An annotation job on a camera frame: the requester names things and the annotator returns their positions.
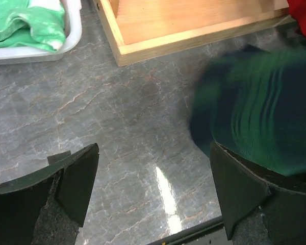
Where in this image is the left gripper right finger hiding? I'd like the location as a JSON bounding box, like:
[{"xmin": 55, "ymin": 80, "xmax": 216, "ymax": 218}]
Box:
[{"xmin": 210, "ymin": 142, "xmax": 306, "ymax": 244}]

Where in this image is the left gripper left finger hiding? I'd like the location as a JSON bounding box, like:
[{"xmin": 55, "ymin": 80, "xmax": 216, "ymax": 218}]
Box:
[{"xmin": 0, "ymin": 143, "xmax": 99, "ymax": 244}]

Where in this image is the dark green plaid cloth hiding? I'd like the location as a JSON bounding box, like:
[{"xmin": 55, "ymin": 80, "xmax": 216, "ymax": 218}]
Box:
[{"xmin": 189, "ymin": 45, "xmax": 306, "ymax": 176}]

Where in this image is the green white cloth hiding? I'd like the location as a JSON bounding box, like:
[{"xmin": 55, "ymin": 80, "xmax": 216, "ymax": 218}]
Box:
[{"xmin": 0, "ymin": 0, "xmax": 66, "ymax": 53}]

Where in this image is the wooden clothes rack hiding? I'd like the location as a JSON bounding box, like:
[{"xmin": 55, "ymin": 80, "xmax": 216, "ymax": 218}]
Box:
[{"xmin": 94, "ymin": 0, "xmax": 293, "ymax": 66}]

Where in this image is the white laundry basket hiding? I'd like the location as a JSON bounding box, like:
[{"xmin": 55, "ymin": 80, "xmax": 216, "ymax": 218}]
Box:
[{"xmin": 0, "ymin": 0, "xmax": 83, "ymax": 66}]

